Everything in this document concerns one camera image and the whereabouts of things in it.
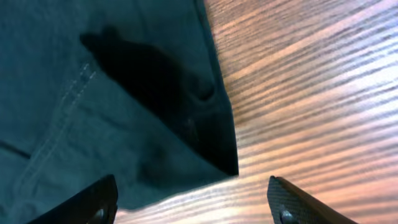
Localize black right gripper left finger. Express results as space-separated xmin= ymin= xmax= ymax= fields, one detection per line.
xmin=29 ymin=174 xmax=118 ymax=224

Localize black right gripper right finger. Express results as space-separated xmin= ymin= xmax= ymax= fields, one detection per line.
xmin=267 ymin=176 xmax=356 ymax=224

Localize dark green shorts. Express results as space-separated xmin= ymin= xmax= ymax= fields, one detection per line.
xmin=1 ymin=0 xmax=239 ymax=223

